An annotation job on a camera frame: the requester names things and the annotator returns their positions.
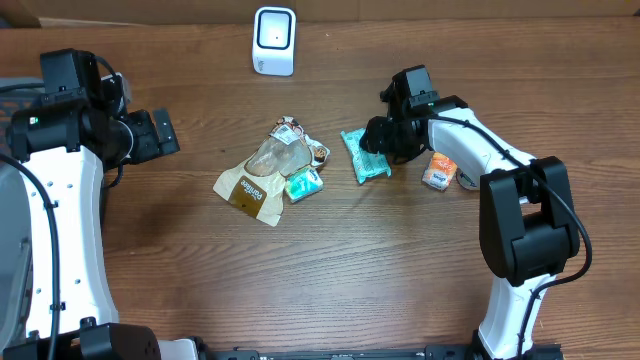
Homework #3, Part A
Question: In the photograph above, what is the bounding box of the teal tissue pack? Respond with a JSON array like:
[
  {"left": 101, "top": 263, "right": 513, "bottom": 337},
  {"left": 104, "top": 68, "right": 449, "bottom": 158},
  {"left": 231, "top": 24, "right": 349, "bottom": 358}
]
[{"left": 341, "top": 128, "right": 392, "bottom": 184}]

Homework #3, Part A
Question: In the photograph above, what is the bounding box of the orange snack packet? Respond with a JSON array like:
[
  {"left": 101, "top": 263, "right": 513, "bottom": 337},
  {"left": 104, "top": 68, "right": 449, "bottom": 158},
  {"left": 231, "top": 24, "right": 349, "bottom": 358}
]
[{"left": 422, "top": 152, "right": 457, "bottom": 191}]

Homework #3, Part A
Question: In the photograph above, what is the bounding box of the green lid jar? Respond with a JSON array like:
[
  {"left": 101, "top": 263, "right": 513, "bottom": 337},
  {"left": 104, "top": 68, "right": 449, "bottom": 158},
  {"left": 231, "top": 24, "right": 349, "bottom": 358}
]
[{"left": 456, "top": 169, "right": 479, "bottom": 191}]

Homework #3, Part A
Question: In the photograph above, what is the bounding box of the small green white packet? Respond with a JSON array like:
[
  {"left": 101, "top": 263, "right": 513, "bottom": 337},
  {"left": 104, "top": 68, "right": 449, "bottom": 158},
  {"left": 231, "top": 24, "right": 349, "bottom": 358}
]
[{"left": 284, "top": 167, "right": 324, "bottom": 203}]

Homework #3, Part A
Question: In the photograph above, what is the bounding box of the brown clear snack bag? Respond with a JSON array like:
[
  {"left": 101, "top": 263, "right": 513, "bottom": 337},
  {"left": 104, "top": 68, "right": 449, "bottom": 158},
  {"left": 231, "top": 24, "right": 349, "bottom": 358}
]
[{"left": 213, "top": 116, "right": 331, "bottom": 227}]

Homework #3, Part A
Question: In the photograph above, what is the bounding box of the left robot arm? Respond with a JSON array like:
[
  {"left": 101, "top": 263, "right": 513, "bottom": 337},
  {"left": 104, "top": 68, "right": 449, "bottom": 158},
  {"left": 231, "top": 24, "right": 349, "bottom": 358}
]
[{"left": 3, "top": 48, "right": 180, "bottom": 359}]

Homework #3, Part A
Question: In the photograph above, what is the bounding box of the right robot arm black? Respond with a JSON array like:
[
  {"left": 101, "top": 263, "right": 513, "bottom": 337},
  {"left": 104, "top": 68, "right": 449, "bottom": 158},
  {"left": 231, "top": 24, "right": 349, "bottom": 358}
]
[{"left": 358, "top": 65, "right": 592, "bottom": 359}]

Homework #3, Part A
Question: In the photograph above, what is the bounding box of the white barcode scanner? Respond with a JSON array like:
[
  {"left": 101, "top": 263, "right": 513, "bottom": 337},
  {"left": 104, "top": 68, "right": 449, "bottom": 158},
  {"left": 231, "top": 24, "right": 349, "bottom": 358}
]
[{"left": 252, "top": 6, "right": 297, "bottom": 77}]

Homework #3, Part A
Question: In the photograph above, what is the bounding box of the grey plastic mesh basket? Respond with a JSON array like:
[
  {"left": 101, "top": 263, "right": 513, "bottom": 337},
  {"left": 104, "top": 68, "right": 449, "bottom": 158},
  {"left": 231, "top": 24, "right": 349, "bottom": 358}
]
[{"left": 1, "top": 163, "right": 33, "bottom": 349}]

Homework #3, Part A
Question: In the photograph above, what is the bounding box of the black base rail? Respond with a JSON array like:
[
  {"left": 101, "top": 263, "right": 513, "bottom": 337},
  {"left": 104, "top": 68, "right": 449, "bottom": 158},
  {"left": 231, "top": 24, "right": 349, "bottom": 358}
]
[{"left": 198, "top": 345, "right": 489, "bottom": 360}]

